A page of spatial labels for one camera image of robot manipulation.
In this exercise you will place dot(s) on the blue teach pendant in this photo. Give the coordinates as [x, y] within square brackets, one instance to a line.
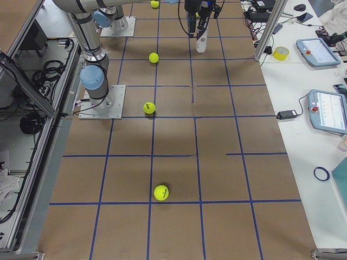
[316, 52]
[327, 111]

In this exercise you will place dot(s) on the white crumpled cloth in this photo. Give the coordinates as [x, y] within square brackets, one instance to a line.
[9, 183]

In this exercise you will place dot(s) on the far blue teach pendant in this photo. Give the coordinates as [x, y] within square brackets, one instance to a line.
[316, 52]

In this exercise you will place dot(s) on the black power adapter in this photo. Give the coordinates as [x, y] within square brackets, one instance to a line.
[286, 114]

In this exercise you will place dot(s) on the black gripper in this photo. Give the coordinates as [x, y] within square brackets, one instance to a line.
[194, 6]

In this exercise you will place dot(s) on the tennis ball middle of row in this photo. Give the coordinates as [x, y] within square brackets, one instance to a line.
[149, 108]

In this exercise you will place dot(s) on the aluminium frame post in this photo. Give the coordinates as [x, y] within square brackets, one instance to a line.
[274, 17]

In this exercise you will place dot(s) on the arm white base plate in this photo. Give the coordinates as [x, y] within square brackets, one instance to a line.
[110, 108]
[123, 27]

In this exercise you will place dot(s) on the tennis ball near base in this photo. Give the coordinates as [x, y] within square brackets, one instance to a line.
[154, 4]

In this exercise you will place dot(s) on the yellow tape roll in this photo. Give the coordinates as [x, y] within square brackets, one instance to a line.
[281, 53]

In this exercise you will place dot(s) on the near blue teach pendant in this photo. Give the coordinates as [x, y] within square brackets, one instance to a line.
[327, 111]

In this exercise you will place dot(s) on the clear tennis ball can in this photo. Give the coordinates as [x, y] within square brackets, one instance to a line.
[202, 40]

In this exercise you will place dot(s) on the tennis ball far end row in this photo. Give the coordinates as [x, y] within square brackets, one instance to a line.
[153, 58]

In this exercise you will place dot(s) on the tennis ball near table centre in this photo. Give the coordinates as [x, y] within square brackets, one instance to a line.
[161, 192]

